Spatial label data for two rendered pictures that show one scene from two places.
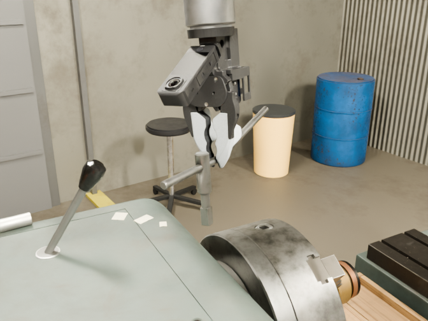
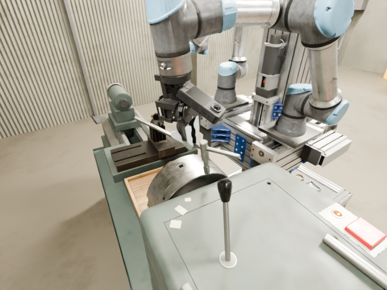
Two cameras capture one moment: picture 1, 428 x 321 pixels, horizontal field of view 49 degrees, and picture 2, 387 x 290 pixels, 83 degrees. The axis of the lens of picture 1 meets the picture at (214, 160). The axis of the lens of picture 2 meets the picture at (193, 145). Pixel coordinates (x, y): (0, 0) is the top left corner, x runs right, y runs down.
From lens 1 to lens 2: 85 cm
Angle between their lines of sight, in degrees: 78
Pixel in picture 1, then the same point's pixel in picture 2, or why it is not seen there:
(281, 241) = (195, 161)
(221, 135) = (197, 128)
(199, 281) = (241, 183)
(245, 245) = (200, 172)
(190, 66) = (203, 96)
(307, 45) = not seen: outside the picture
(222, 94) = not seen: hidden behind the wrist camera
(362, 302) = (142, 184)
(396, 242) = (119, 157)
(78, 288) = (260, 230)
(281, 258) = not seen: hidden behind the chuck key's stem
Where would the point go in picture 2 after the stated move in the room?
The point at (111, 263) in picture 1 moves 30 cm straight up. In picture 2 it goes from (234, 219) to (251, 106)
